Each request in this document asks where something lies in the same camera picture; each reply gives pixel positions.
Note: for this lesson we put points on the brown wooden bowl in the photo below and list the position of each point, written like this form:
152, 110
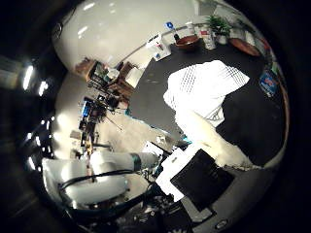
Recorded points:
187, 41

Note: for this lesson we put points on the white cloth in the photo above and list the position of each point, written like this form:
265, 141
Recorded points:
204, 87

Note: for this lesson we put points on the blue computer monitor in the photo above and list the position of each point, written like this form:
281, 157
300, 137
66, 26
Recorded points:
268, 83

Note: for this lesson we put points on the wooden shelf with clutter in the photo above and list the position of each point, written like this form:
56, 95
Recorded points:
97, 75

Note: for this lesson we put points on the green plant small white pot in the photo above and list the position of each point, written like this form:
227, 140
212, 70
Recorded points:
219, 26

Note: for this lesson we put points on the dark equipment rack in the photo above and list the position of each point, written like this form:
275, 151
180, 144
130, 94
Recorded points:
89, 113

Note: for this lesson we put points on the bushy plant large white pot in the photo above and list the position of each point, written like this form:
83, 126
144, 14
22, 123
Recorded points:
241, 30

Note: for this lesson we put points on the white cardboard box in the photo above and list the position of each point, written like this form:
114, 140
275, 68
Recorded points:
158, 47

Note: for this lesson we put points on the white and red can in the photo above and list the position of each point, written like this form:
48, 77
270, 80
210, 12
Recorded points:
207, 37

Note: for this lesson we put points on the white cup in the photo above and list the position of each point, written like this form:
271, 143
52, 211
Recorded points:
190, 27

